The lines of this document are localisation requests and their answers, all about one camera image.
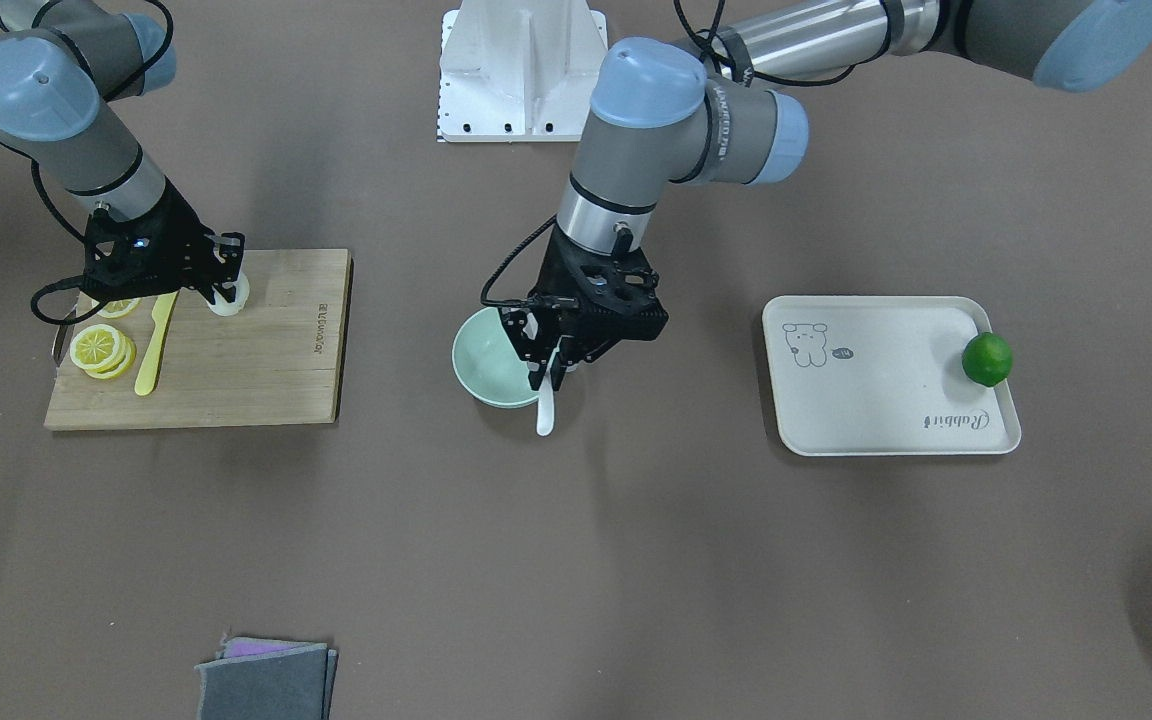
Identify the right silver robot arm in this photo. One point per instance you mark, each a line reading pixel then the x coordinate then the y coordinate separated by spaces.
pixel 62 65

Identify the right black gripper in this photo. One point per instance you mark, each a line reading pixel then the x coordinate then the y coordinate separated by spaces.
pixel 179 243

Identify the green ceramic bowl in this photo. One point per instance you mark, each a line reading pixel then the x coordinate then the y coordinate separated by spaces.
pixel 486 364

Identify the lemon slice upper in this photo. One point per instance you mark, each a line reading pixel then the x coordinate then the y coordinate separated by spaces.
pixel 118 308

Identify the lemon slice stack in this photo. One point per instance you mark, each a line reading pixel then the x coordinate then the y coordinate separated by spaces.
pixel 102 352

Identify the bamboo cutting board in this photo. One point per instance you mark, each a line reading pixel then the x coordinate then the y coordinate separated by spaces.
pixel 275 362

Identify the green lime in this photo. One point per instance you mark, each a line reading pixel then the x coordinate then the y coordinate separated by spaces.
pixel 987 359

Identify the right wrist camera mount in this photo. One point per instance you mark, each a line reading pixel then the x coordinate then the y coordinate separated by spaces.
pixel 114 268

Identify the beige rabbit tray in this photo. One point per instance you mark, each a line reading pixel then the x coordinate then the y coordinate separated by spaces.
pixel 882 375

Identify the grey folded cloth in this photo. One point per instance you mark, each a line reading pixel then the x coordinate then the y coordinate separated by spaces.
pixel 257 678

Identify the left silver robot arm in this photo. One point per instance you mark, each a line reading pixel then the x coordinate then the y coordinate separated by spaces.
pixel 713 107

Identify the yellow plastic knife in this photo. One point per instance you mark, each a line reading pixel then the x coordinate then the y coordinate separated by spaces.
pixel 149 372

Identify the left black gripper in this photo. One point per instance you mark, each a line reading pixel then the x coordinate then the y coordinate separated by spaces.
pixel 553 274

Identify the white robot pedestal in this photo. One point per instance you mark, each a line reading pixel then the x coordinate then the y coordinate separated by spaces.
pixel 518 71

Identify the white ceramic spoon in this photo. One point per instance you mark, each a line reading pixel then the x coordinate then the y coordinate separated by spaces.
pixel 547 397

